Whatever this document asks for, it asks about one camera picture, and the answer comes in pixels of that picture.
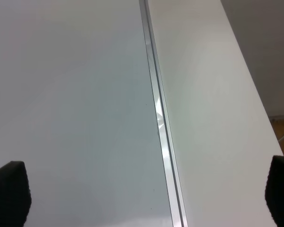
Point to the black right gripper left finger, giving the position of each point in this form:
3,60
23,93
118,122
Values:
15,194

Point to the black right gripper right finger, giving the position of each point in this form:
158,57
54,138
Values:
274,192

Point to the white whiteboard with aluminium frame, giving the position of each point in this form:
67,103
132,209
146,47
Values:
80,104

